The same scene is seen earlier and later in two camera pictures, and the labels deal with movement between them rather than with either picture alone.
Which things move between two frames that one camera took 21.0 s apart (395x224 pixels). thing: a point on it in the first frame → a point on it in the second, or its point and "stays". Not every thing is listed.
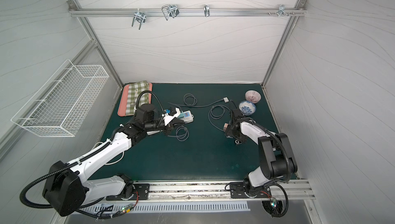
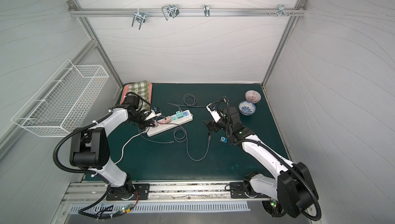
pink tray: [122, 106] stays
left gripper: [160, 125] → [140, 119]
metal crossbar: [83, 11] stays
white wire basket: [57, 108] stays
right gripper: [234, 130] → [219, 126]
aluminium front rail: [218, 191] stays
